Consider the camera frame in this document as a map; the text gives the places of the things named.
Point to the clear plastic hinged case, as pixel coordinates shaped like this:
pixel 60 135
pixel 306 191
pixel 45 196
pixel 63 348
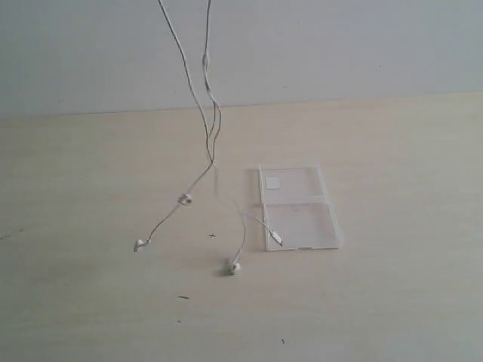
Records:
pixel 297 212

